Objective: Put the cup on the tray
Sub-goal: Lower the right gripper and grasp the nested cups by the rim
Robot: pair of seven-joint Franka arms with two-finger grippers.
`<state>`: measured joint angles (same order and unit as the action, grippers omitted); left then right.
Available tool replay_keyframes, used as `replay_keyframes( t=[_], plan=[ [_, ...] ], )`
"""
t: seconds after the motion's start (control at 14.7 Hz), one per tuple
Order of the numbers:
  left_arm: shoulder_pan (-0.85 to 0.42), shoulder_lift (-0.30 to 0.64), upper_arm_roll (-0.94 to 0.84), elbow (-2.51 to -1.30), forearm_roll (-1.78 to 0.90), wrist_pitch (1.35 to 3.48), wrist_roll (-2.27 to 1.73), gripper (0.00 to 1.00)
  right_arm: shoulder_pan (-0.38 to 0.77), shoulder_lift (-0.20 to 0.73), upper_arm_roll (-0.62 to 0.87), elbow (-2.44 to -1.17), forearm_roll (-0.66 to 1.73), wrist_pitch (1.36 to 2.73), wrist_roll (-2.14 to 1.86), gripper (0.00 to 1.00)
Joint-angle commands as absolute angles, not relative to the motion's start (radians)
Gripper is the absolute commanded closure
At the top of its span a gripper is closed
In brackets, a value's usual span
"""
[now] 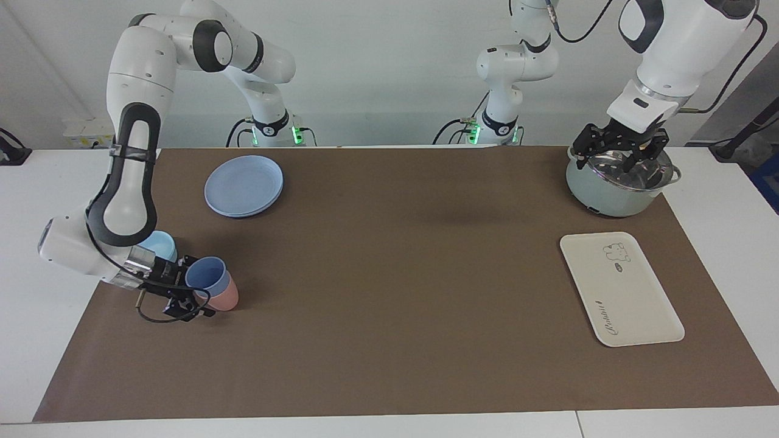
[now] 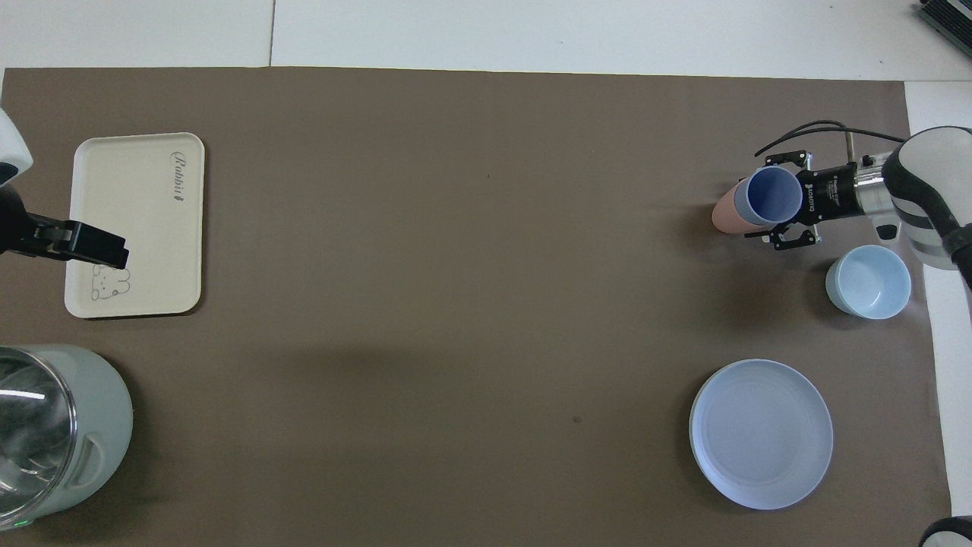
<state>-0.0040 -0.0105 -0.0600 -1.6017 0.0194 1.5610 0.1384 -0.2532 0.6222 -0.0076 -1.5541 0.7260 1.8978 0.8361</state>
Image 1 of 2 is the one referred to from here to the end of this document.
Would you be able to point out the pale green electric pot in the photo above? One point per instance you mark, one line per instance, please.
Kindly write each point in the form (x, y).
(602, 198)

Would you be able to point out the blue crate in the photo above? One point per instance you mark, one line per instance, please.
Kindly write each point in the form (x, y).
(768, 182)

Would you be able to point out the blue round plate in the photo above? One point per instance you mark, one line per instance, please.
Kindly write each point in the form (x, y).
(243, 185)

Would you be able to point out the brown table mat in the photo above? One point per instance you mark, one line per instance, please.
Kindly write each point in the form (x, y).
(395, 292)

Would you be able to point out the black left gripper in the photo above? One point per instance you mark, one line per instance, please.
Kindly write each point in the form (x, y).
(630, 131)

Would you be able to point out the glass pot lid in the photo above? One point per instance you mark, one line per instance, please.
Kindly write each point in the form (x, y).
(608, 170)

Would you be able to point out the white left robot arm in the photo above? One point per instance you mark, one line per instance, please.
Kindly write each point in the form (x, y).
(675, 42)

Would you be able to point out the light blue bowl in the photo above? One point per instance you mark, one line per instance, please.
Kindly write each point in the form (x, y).
(161, 245)

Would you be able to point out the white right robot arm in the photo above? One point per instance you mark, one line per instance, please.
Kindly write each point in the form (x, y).
(131, 182)

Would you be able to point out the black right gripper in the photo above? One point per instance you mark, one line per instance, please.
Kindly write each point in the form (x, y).
(155, 271)

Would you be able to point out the white power strip box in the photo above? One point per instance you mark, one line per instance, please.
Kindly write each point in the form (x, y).
(88, 131)

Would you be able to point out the pink plastic cup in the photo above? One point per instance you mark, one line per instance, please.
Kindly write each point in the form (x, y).
(225, 298)

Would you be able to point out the cream rabbit print tray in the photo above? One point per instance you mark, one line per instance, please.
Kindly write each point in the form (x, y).
(621, 292)

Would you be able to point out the blue plastic cup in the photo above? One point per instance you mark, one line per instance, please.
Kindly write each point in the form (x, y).
(207, 275)

